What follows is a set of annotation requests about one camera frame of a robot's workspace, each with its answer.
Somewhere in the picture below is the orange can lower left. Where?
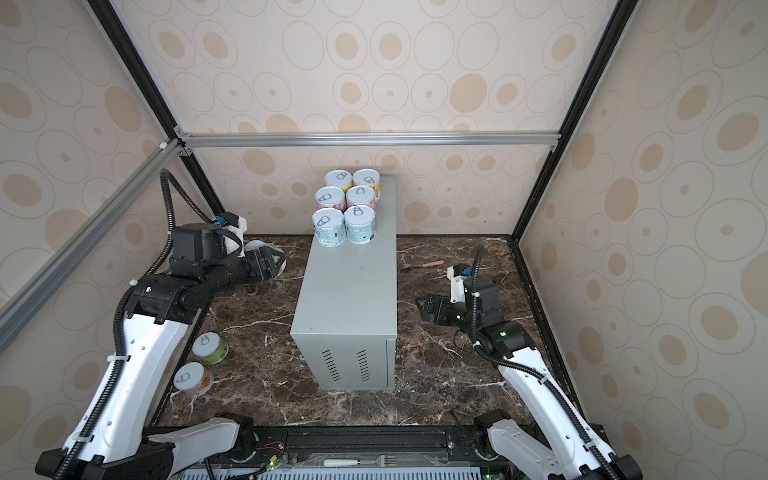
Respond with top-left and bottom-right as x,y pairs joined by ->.
173,362 -> 214,396

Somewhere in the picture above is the grey green can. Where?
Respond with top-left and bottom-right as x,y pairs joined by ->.
344,205 -> 376,245

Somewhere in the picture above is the pink handled tool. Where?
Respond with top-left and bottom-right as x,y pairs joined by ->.
406,260 -> 444,269

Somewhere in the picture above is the pink can front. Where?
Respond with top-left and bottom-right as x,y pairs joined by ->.
315,186 -> 347,213

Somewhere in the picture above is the white can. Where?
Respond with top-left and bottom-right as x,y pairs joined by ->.
312,208 -> 347,248

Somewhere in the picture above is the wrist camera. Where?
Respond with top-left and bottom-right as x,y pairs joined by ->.
215,212 -> 247,257
446,264 -> 472,304

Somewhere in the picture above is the pink can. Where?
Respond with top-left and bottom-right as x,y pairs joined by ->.
346,185 -> 376,210
315,186 -> 347,213

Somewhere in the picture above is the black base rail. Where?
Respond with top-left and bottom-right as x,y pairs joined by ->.
143,424 -> 625,480

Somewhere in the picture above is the white handled fork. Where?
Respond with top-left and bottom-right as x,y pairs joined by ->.
323,455 -> 398,468

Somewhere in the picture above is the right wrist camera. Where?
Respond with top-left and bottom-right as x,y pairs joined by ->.
446,264 -> 472,304

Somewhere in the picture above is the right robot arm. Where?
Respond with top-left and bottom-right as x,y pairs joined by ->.
416,247 -> 643,479

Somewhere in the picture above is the grey metal cabinet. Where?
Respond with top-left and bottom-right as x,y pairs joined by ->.
291,177 -> 397,390

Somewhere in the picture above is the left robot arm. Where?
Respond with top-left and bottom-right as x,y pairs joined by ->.
35,169 -> 286,479

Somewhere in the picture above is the diagonal aluminium bar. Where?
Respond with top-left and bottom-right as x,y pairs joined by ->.
1,139 -> 182,350

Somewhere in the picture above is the horizontal aluminium bar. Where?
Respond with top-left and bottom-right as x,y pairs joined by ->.
181,131 -> 560,148

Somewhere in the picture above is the yellow can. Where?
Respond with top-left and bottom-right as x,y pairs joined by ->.
352,168 -> 381,199
324,169 -> 354,192

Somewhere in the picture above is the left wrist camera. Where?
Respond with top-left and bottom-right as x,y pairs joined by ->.
215,212 -> 247,257

